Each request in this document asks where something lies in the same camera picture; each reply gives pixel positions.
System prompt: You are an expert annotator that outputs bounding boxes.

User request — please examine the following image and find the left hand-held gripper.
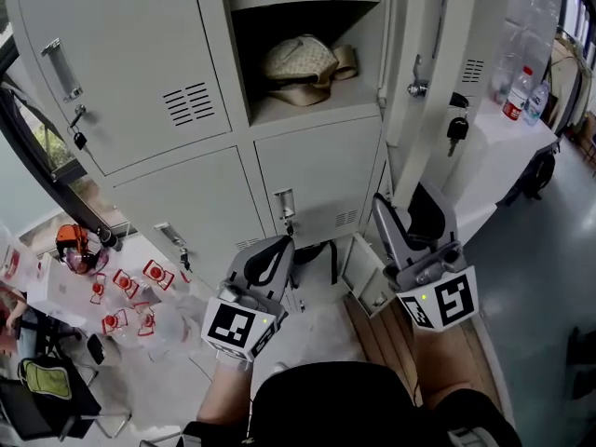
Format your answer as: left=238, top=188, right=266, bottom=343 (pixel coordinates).
left=200, top=236, right=298, bottom=362

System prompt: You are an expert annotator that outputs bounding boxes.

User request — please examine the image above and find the person's right forearm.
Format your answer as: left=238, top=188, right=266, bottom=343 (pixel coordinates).
left=412, top=317, right=472, bottom=410

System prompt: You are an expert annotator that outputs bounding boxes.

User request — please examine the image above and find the black window frame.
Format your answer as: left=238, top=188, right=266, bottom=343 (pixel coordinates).
left=0, top=39, right=139, bottom=244

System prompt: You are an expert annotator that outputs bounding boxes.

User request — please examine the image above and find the red label water bottle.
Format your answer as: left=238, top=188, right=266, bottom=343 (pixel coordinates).
left=501, top=65, right=535, bottom=123

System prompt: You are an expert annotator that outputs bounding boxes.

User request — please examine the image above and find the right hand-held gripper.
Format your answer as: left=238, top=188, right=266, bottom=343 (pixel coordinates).
left=372, top=181, right=481, bottom=332

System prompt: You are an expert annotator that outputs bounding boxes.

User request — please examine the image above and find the orange safety helmet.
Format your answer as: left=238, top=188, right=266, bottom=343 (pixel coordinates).
left=54, top=223, right=103, bottom=276

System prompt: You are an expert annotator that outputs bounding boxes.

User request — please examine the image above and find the person's left forearm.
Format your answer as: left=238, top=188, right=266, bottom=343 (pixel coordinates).
left=196, top=359, right=255, bottom=431

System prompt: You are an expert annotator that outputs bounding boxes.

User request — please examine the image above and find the black chair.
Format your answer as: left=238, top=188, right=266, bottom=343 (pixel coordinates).
left=0, top=332, right=132, bottom=442

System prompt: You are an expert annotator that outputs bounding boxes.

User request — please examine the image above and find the yellow-green bag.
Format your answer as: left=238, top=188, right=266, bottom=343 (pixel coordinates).
left=17, top=358, right=75, bottom=401

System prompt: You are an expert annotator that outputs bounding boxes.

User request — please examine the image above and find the small gray locker door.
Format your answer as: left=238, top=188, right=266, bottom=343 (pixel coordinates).
left=341, top=231, right=399, bottom=319

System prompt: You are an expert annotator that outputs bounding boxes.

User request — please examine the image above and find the gray metal locker door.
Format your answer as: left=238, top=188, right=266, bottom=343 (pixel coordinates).
left=385, top=0, right=451, bottom=196
left=441, top=0, right=514, bottom=207
left=13, top=0, right=234, bottom=177
left=253, top=115, right=389, bottom=251
left=113, top=145, right=280, bottom=293

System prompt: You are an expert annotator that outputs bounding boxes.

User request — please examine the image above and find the wooden slat board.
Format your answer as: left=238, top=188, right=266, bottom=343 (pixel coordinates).
left=343, top=291, right=502, bottom=412

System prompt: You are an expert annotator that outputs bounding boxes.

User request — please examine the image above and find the person's black clothing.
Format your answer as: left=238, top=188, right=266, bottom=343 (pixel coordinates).
left=176, top=359, right=523, bottom=447

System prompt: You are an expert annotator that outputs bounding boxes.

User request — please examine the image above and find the cluster of red-capped clear bottles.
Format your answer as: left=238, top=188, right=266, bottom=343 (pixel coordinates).
left=87, top=257, right=195, bottom=359

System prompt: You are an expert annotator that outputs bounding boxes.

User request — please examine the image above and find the white table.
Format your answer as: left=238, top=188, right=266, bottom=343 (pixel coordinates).
left=458, top=96, right=561, bottom=225

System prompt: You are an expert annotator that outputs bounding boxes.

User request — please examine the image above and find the beige patterned handbag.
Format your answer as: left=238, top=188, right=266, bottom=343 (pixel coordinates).
left=260, top=34, right=360, bottom=109

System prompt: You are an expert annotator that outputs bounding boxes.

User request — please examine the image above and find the clear blue water bottle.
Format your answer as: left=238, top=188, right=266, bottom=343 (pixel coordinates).
left=521, top=79, right=551, bottom=128

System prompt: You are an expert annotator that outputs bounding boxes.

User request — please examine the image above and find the gray metal locker cabinet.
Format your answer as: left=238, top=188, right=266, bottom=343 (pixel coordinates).
left=4, top=0, right=514, bottom=325

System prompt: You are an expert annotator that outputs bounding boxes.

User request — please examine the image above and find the recessed metal door handle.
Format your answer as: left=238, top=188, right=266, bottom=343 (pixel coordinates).
left=40, top=37, right=85, bottom=103
left=153, top=222, right=187, bottom=249
left=272, top=187, right=298, bottom=221

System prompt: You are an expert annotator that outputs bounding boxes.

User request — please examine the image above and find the black strap bag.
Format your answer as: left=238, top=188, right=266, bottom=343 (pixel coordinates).
left=291, top=238, right=340, bottom=291

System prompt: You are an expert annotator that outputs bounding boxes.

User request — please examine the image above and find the large black key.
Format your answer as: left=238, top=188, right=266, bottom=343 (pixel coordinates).
left=446, top=91, right=471, bottom=158

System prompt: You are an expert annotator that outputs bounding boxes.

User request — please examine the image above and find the large clear plastic bag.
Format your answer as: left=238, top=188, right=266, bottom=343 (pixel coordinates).
left=487, top=0, right=567, bottom=106

